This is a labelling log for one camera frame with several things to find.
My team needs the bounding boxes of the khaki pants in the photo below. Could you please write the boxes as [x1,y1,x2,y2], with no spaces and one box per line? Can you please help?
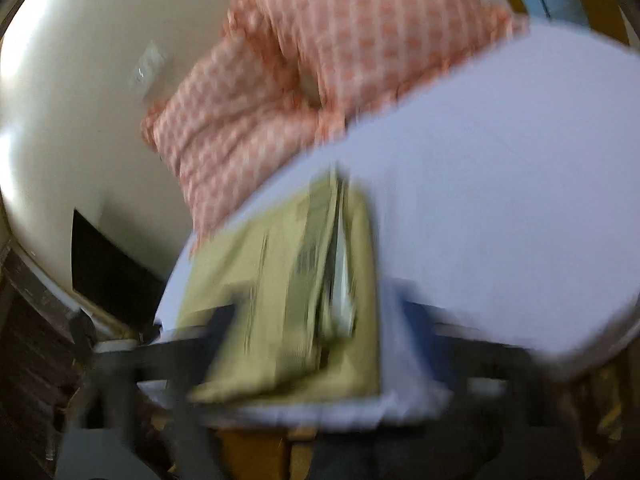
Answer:
[175,169,387,407]

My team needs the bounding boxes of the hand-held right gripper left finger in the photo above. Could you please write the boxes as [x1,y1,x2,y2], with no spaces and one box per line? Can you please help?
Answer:
[57,304,240,480]

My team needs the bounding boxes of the white wall switch plate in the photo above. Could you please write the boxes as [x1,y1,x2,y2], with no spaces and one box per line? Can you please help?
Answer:
[130,44,167,102]

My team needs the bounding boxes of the orange patterned pillow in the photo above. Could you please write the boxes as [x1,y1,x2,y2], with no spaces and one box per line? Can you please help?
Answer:
[141,35,351,253]
[220,0,532,113]

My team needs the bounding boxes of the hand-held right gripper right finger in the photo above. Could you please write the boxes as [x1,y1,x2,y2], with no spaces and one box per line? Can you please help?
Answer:
[392,297,587,480]

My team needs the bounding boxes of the bed with white sheet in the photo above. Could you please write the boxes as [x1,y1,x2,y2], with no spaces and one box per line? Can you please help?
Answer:
[151,14,640,432]

